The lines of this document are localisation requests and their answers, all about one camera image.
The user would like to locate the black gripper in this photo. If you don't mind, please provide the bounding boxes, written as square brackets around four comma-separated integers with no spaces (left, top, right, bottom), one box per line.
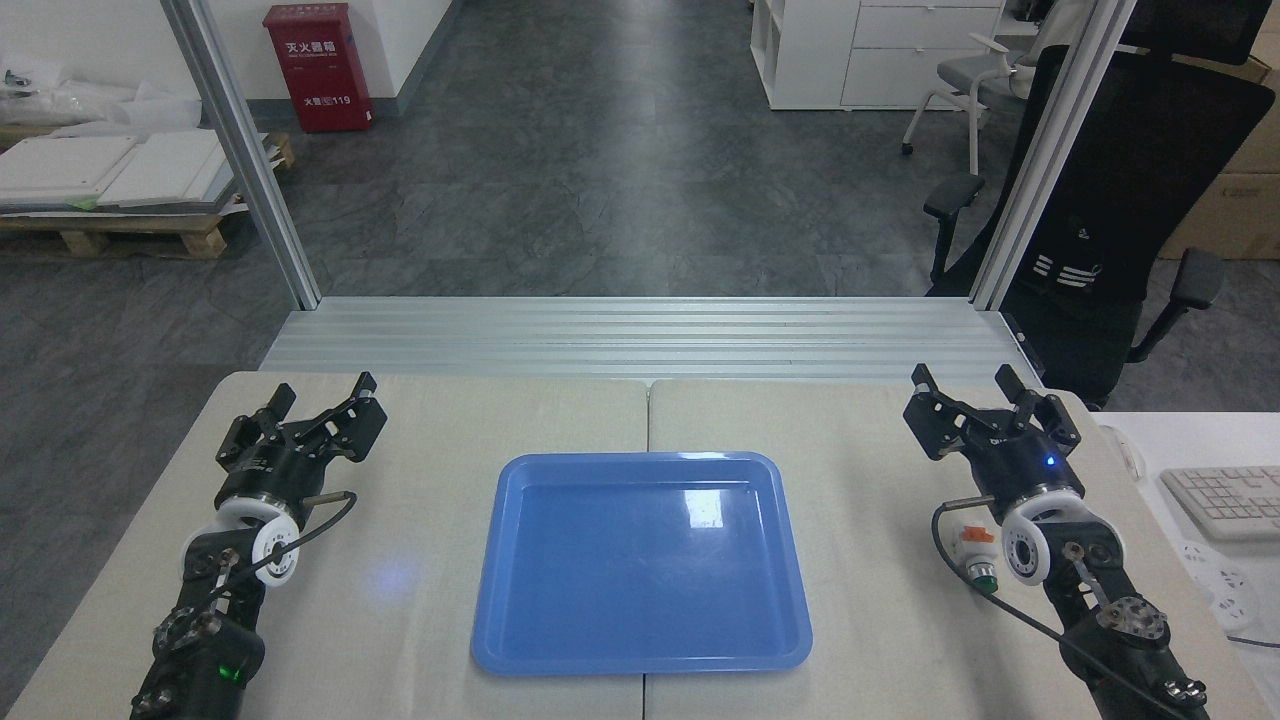
[215,371,390,512]
[903,363,1085,512]

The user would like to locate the white orange switch part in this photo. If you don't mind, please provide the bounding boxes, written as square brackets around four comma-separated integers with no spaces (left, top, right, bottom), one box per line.
[954,521,1002,595]

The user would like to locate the blue plastic tray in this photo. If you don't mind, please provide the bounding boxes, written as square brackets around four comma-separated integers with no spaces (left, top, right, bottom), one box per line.
[470,451,814,676]

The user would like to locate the white computer mouse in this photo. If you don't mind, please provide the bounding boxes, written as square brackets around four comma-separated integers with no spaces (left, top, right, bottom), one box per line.
[1114,427,1150,482]

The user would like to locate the white side desk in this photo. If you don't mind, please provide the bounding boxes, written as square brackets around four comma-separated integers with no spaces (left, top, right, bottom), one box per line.
[1090,410,1280,720]

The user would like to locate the white computer keyboard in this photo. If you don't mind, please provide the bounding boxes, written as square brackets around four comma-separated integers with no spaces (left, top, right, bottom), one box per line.
[1159,464,1280,544]

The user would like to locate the wooden pallet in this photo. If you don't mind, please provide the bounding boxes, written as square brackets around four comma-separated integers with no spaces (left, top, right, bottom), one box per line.
[0,133,297,262]

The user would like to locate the black mesh office chair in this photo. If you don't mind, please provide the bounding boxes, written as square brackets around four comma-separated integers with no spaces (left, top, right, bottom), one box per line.
[921,0,1279,412]

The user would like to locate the white power strip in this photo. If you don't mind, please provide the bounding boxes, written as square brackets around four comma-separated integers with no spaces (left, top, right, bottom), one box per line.
[1174,539,1260,632]

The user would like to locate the brown cardboard box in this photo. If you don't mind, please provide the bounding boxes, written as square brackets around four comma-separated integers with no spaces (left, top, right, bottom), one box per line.
[1158,28,1280,263]

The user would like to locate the stack of white boards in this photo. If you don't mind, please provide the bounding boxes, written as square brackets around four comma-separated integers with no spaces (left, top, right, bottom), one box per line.
[0,128,269,213]

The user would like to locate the grey white office chair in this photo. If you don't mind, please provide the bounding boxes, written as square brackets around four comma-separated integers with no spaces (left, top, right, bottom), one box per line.
[899,32,1039,177]

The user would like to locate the red fire extinguisher box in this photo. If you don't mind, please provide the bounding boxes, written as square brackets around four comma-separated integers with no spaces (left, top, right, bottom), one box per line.
[262,2,376,135]

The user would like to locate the white drawer cabinet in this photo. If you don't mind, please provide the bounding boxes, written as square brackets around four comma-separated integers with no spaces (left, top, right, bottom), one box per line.
[749,0,1009,112]

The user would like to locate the clear plastic bags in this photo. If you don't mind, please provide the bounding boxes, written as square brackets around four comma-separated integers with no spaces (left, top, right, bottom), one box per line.
[0,58,203,133]

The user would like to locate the silver aluminium post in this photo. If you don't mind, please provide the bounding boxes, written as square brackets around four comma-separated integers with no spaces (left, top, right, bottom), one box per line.
[160,0,323,310]
[969,0,1141,312]

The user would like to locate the silver aluminium rail platform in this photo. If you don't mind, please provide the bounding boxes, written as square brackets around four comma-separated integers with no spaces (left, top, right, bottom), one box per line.
[257,295,1047,390]

